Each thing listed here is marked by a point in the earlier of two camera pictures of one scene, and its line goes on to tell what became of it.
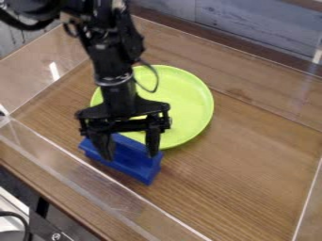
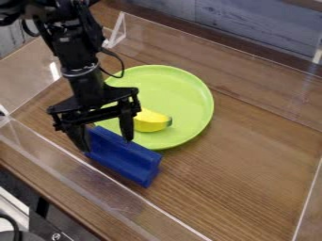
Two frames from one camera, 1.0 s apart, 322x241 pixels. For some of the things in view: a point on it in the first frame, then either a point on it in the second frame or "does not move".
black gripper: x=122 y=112 to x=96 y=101
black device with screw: x=55 y=225 does not move
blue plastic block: x=131 y=161 does not move
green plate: x=174 y=87 does not move
